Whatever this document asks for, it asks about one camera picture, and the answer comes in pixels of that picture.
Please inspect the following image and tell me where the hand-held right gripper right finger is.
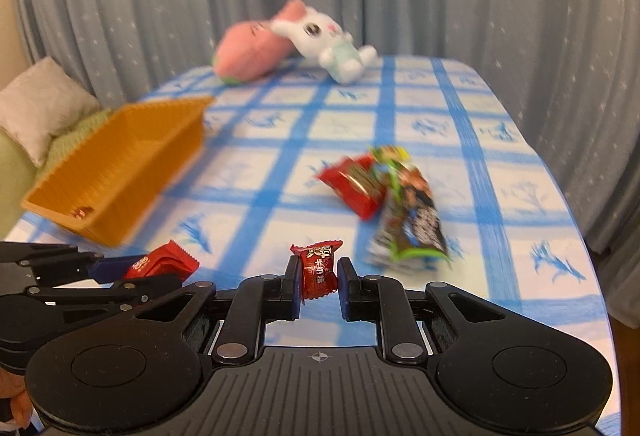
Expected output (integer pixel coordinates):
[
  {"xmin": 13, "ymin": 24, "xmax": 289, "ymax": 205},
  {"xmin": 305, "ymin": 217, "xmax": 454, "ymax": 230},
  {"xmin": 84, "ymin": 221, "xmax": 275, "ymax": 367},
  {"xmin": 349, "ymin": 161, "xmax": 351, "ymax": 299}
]
[{"xmin": 336, "ymin": 257, "xmax": 508, "ymax": 365}]

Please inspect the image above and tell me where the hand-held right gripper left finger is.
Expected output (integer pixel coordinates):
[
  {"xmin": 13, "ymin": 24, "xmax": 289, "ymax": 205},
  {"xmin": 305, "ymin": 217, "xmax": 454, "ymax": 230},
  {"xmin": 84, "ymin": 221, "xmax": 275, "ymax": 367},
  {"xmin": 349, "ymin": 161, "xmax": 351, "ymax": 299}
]
[{"xmin": 132, "ymin": 255, "xmax": 305, "ymax": 365}]

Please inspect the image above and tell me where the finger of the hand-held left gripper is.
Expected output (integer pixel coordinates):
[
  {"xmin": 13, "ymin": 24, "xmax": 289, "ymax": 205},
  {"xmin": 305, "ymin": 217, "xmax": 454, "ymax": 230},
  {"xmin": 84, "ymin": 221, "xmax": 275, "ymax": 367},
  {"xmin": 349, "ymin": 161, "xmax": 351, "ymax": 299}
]
[
  {"xmin": 0, "ymin": 242, "xmax": 148, "ymax": 287},
  {"xmin": 0, "ymin": 275, "xmax": 183, "ymax": 317}
]

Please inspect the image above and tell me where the red candy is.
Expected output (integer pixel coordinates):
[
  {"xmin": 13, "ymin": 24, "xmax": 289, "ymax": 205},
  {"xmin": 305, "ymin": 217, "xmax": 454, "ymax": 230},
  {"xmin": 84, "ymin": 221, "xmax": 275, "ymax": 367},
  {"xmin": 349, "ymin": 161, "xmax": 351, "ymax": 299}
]
[{"xmin": 291, "ymin": 240, "xmax": 345, "ymax": 301}]

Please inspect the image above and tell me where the red snack packet brown print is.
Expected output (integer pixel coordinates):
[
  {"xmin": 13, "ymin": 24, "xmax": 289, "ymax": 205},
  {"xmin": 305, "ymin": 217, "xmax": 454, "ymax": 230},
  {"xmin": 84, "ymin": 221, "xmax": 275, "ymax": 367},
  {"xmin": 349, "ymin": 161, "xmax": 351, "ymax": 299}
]
[{"xmin": 316, "ymin": 155, "xmax": 390, "ymax": 221}]

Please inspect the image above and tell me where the orange plastic basket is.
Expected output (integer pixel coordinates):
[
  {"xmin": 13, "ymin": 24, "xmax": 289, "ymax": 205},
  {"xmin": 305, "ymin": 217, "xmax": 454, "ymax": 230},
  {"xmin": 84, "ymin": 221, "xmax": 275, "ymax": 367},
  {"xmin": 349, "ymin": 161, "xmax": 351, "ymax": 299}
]
[{"xmin": 21, "ymin": 96, "xmax": 216, "ymax": 247}]

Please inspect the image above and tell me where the green-edged dark snack packet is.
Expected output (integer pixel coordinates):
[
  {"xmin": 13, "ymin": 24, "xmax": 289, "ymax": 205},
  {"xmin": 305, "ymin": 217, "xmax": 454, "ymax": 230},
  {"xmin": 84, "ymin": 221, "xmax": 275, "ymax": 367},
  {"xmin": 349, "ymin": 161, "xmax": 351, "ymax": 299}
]
[{"xmin": 370, "ymin": 145, "xmax": 449, "ymax": 263}]

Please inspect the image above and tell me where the green knitted blanket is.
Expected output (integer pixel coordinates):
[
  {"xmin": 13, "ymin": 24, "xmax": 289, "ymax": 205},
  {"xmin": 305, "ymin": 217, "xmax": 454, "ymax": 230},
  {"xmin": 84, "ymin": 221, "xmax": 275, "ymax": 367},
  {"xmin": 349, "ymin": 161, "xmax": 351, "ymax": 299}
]
[{"xmin": 35, "ymin": 107, "xmax": 115, "ymax": 184}]

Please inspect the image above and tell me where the blue checked tablecloth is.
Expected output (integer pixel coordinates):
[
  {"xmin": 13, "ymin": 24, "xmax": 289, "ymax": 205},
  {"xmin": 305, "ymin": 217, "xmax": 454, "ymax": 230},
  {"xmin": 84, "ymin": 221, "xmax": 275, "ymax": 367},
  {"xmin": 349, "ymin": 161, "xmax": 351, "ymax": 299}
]
[{"xmin": 0, "ymin": 56, "xmax": 617, "ymax": 369}]

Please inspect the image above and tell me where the beige pillow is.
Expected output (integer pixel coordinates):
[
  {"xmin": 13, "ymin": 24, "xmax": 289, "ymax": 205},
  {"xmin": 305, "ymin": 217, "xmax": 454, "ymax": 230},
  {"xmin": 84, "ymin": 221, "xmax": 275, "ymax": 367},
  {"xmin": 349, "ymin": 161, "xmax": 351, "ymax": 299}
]
[{"xmin": 0, "ymin": 56, "xmax": 101, "ymax": 167}]

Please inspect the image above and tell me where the pink plush toy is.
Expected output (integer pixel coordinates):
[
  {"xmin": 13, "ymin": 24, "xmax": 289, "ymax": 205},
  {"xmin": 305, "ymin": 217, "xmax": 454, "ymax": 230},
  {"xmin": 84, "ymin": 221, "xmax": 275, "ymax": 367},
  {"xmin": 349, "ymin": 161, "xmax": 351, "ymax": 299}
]
[{"xmin": 212, "ymin": 0, "xmax": 308, "ymax": 86}]

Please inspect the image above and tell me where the white plush bunny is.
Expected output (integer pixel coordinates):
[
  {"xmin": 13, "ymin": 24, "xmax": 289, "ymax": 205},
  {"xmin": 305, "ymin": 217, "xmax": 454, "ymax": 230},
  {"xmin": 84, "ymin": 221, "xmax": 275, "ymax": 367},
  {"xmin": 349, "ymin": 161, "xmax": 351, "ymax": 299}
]
[{"xmin": 270, "ymin": 6, "xmax": 378, "ymax": 84}]

